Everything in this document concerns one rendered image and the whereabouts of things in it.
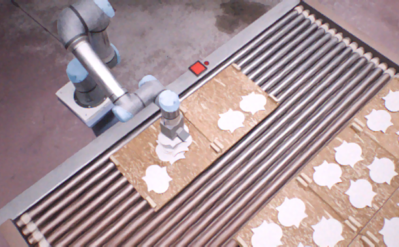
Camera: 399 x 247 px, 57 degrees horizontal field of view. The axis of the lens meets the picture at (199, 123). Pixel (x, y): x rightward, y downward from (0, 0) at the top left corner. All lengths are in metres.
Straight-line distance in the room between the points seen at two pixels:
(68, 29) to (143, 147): 0.64
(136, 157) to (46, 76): 1.79
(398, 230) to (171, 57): 2.23
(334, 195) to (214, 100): 0.73
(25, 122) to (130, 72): 0.93
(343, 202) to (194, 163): 0.69
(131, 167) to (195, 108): 0.44
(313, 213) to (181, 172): 0.62
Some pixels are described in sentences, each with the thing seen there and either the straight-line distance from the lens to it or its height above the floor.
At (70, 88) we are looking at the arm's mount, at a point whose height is 0.89.
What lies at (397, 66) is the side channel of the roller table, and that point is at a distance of 2.29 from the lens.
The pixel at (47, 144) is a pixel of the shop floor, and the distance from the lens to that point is 3.03.
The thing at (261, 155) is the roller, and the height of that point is 0.92.
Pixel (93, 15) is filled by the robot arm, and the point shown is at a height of 1.50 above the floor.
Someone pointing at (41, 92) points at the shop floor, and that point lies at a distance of 3.30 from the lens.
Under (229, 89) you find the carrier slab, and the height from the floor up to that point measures 0.94.
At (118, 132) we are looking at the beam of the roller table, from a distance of 1.86.
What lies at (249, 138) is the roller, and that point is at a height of 0.92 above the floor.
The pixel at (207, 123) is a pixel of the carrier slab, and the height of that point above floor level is 0.94.
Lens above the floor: 2.53
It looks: 61 degrees down
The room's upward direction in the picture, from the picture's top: 1 degrees clockwise
